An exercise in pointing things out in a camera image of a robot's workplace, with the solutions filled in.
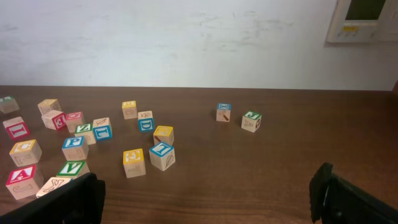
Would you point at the blue P wooden block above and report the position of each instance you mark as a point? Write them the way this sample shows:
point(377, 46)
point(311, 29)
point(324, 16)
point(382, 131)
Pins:
point(75, 149)

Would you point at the beige wall control panel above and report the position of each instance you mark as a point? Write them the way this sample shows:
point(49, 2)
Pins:
point(363, 21)

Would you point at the blue X wooden block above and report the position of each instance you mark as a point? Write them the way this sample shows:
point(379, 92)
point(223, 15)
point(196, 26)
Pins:
point(223, 112)

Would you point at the green L far wooden block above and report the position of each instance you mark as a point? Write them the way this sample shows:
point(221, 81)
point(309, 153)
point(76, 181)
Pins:
point(8, 104)

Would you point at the yellow E wooden block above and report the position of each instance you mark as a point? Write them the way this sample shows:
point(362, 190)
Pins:
point(134, 163)

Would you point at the blue I leaf wooden block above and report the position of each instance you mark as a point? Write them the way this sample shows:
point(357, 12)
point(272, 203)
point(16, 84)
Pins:
point(162, 155)

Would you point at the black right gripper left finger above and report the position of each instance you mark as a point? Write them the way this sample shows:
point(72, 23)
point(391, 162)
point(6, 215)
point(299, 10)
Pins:
point(79, 201)

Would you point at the green V wooden block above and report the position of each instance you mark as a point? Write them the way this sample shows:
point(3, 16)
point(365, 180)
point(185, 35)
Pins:
point(73, 169)

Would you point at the green J wooden block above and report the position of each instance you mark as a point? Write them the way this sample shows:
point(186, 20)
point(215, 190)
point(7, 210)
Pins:
point(251, 121)

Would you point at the blue D wooden block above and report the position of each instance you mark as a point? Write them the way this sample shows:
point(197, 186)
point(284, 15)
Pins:
point(145, 121)

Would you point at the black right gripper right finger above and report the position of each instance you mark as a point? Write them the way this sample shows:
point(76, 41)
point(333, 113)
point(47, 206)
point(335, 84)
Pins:
point(334, 200)

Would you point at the plain drawing wooden block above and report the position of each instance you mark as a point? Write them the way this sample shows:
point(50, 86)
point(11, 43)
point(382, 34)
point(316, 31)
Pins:
point(52, 184)

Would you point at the red A wooden block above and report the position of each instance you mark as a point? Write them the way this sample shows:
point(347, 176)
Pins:
point(25, 182)

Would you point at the red O wooden block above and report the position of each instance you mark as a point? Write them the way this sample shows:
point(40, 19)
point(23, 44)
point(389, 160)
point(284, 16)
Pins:
point(73, 120)

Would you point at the red E wooden block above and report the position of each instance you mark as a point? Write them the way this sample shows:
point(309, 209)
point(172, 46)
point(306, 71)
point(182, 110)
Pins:
point(54, 119)

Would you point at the red I wooden block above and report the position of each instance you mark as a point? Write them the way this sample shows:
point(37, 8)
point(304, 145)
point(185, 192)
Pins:
point(16, 128)

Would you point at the yellow plain wooden block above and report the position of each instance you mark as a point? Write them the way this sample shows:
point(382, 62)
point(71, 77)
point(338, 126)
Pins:
point(48, 105)

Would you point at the blue L feather wooden block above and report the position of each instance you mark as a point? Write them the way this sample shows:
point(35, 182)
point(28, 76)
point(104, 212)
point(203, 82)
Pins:
point(102, 129)

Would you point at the yellow top wooden block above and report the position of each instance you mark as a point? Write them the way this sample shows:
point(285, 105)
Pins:
point(164, 134)

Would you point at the green Z wooden block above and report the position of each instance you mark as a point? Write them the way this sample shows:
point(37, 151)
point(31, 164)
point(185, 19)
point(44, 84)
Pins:
point(86, 130)

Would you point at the yellow C wooden block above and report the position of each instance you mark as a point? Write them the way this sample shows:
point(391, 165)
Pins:
point(26, 153)

